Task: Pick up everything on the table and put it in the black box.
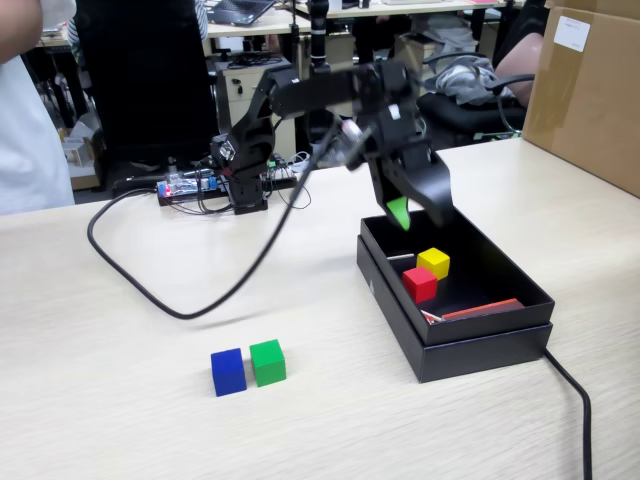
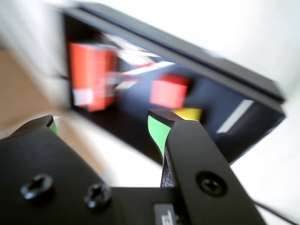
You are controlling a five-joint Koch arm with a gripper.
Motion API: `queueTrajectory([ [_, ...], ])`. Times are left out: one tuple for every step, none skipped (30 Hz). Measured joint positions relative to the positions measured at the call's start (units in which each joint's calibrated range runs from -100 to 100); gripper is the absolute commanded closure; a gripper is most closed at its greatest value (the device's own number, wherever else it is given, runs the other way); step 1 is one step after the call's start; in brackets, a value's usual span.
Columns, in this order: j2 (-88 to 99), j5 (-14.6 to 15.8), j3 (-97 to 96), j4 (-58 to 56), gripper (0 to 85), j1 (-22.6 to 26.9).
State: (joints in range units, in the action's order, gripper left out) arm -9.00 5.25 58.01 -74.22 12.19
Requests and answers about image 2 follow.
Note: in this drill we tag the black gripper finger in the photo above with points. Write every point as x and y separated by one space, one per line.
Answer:
47 168
201 164

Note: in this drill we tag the yellow wooden cube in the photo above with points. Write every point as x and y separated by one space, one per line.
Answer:
189 114

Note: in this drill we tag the red wooden cube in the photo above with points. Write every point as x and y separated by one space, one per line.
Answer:
168 93

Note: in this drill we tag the black open cardboard box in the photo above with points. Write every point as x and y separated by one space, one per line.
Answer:
131 100

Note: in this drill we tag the white paper strip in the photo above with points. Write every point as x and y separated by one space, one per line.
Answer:
235 116

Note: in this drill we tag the orange red flat card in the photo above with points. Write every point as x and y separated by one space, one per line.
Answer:
91 70

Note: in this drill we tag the white red paper strips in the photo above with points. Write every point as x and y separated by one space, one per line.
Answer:
138 55

